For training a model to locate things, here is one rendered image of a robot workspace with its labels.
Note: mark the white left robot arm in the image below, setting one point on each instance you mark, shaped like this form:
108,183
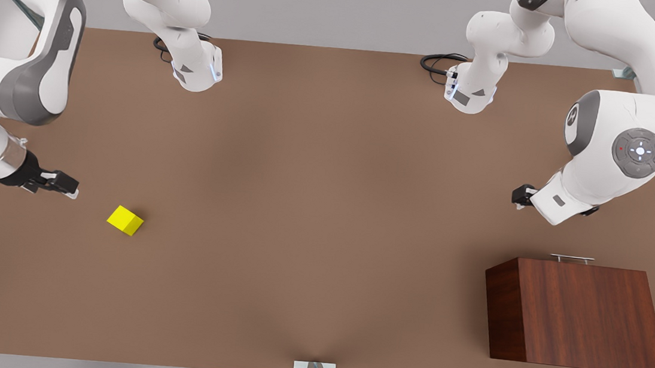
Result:
628,123

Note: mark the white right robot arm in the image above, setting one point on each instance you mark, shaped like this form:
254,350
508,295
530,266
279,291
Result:
45,60

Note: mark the dark wooden drawer cabinet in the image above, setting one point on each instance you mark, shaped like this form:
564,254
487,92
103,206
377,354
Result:
579,316

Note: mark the yellow square block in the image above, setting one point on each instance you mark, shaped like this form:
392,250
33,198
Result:
124,220

